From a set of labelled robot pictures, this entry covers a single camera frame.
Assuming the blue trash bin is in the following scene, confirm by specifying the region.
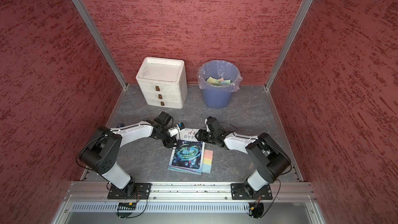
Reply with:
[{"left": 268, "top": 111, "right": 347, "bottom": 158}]
[{"left": 199, "top": 60, "right": 240, "bottom": 110}]

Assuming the pink sticky note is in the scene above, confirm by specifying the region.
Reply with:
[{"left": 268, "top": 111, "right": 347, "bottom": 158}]
[{"left": 204, "top": 149, "right": 213, "bottom": 160}]

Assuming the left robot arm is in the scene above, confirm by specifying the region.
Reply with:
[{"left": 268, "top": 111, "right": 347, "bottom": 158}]
[{"left": 77, "top": 112, "right": 177, "bottom": 199}]

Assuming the aluminium front rail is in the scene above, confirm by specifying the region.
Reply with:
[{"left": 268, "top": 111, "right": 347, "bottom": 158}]
[{"left": 63, "top": 181, "right": 317, "bottom": 203}]

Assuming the left connector board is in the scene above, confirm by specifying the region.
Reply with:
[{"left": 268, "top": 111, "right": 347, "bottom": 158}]
[{"left": 117, "top": 202, "right": 137, "bottom": 211}]

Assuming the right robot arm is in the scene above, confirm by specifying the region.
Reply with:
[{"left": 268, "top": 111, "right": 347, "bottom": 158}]
[{"left": 195, "top": 117, "right": 292, "bottom": 198}]

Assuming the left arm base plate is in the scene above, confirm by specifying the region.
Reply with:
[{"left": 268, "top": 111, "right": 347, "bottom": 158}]
[{"left": 107, "top": 183, "right": 152, "bottom": 200}]

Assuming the children's science magazine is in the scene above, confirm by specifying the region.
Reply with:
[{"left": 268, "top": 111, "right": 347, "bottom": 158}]
[{"left": 168, "top": 128, "right": 205, "bottom": 175}]

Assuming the white three-drawer storage box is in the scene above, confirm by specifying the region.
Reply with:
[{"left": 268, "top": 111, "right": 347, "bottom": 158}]
[{"left": 136, "top": 57, "right": 188, "bottom": 109}]

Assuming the right aluminium corner post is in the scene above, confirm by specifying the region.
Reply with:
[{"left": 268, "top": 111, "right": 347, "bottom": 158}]
[{"left": 265, "top": 0, "right": 313, "bottom": 91}]

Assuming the connector board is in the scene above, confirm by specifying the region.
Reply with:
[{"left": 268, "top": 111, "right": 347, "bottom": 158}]
[
  {"left": 248, "top": 202, "right": 264, "bottom": 219},
  {"left": 117, "top": 202, "right": 137, "bottom": 211}
]

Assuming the discarded sticky notes pile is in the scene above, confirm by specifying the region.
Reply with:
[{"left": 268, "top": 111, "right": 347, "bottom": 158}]
[{"left": 206, "top": 77, "right": 231, "bottom": 86}]

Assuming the right connector board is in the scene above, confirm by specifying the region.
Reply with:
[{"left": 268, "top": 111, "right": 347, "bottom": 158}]
[{"left": 248, "top": 202, "right": 264, "bottom": 219}]

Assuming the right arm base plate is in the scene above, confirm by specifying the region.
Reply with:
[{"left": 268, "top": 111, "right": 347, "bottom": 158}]
[{"left": 230, "top": 183, "right": 273, "bottom": 200}]

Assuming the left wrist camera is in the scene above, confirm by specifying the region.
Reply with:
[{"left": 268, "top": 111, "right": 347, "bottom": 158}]
[{"left": 168, "top": 122, "right": 185, "bottom": 139}]

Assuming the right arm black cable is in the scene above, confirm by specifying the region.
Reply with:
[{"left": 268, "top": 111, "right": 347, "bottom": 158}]
[{"left": 217, "top": 122, "right": 259, "bottom": 141}]

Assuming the clear plastic bin liner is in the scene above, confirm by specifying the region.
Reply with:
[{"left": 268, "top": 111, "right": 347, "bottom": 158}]
[{"left": 197, "top": 60, "right": 243, "bottom": 93}]

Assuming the left aluminium corner post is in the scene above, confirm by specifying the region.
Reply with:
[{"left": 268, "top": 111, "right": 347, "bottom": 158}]
[{"left": 72, "top": 0, "right": 128, "bottom": 90}]

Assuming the aluminium corner post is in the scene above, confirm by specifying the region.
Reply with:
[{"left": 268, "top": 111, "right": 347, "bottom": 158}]
[
  {"left": 265, "top": 0, "right": 313, "bottom": 91},
  {"left": 72, "top": 0, "right": 128, "bottom": 90}
]

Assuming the blue sticky note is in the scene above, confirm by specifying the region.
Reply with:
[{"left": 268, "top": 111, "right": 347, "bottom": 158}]
[{"left": 202, "top": 164, "right": 211, "bottom": 174}]

